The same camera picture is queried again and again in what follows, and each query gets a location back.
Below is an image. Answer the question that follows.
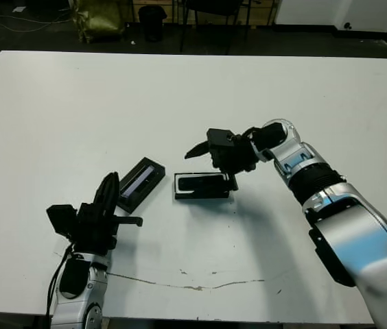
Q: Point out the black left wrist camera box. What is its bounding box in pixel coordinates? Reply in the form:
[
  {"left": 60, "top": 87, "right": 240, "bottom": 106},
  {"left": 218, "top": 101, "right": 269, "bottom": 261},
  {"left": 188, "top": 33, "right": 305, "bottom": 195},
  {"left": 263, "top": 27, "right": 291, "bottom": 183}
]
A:
[{"left": 45, "top": 204, "right": 80, "bottom": 237}]

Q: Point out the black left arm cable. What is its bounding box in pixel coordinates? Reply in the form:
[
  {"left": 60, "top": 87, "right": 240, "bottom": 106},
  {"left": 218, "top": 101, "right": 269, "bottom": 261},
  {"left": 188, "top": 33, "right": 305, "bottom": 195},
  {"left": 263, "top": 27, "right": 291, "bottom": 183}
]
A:
[{"left": 45, "top": 245, "right": 74, "bottom": 329}]

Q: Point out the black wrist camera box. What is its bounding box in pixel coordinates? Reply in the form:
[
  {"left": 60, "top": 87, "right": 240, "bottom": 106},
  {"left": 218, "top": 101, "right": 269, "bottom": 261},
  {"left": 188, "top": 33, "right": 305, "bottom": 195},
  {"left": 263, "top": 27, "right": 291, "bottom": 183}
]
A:
[
  {"left": 45, "top": 204, "right": 80, "bottom": 237},
  {"left": 206, "top": 128, "right": 236, "bottom": 147}
]

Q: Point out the black box with white insert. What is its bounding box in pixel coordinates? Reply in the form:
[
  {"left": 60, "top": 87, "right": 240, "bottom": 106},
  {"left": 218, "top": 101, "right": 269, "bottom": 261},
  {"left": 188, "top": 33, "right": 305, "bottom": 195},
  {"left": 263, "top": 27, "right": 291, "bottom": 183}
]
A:
[{"left": 172, "top": 172, "right": 232, "bottom": 202}]

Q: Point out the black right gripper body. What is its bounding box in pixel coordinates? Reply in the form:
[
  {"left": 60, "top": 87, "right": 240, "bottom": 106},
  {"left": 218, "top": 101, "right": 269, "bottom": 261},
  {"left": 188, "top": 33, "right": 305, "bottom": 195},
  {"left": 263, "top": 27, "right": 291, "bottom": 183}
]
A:
[{"left": 210, "top": 133, "right": 258, "bottom": 191}]

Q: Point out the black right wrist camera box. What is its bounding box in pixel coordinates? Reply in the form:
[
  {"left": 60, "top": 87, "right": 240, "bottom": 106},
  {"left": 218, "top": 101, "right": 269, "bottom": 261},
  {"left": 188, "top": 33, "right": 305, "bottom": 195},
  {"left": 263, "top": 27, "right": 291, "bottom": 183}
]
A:
[{"left": 206, "top": 128, "right": 236, "bottom": 147}]

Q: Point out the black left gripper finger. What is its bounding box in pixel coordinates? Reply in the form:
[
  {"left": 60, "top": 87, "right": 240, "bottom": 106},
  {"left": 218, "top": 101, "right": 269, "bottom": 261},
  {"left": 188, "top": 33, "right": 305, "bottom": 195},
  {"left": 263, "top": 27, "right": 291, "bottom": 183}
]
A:
[
  {"left": 93, "top": 173, "right": 114, "bottom": 216},
  {"left": 104, "top": 171, "right": 119, "bottom": 217}
]

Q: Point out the white floor cable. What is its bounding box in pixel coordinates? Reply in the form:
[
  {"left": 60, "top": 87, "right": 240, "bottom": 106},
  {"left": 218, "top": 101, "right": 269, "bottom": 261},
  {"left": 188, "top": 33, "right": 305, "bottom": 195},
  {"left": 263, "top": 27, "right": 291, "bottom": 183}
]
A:
[{"left": 0, "top": 12, "right": 78, "bottom": 34}]

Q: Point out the black printed box lid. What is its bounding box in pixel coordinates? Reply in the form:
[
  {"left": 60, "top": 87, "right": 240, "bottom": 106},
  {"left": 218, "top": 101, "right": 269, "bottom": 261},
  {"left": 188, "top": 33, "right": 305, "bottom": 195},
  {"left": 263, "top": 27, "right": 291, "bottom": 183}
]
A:
[{"left": 116, "top": 156, "right": 166, "bottom": 213}]

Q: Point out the black office chair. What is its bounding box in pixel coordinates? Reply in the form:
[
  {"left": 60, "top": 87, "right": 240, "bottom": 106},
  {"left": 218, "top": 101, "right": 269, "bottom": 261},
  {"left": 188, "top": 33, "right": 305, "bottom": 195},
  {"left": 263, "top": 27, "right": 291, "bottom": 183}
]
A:
[{"left": 179, "top": 0, "right": 249, "bottom": 54}]

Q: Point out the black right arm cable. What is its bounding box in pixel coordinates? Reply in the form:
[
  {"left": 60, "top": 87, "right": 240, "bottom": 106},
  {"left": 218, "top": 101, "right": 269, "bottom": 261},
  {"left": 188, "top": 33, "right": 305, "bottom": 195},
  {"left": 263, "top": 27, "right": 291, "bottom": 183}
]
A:
[{"left": 233, "top": 125, "right": 266, "bottom": 141}]

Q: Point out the yellow-green plastic bag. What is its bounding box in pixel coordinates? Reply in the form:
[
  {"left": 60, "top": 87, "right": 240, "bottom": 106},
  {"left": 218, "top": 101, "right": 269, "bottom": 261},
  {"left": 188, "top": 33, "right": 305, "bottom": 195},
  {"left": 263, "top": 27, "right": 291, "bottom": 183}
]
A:
[{"left": 72, "top": 0, "right": 126, "bottom": 44}]

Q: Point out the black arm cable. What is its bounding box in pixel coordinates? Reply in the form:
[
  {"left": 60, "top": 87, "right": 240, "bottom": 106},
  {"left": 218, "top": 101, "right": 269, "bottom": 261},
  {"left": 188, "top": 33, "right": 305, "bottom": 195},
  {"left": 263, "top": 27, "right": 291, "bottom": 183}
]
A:
[
  {"left": 45, "top": 245, "right": 74, "bottom": 329},
  {"left": 233, "top": 125, "right": 266, "bottom": 141}
]

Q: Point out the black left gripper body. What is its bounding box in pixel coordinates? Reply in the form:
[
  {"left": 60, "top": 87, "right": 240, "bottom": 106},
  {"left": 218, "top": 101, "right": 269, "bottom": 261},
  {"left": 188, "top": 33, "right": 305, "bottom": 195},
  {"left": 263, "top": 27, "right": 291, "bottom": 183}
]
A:
[{"left": 69, "top": 202, "right": 143, "bottom": 256}]

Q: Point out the black trash bin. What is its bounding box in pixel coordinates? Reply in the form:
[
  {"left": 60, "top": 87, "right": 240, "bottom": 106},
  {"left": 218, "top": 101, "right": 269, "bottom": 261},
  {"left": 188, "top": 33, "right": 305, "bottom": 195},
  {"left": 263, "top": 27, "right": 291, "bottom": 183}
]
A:
[{"left": 137, "top": 5, "right": 167, "bottom": 42}]

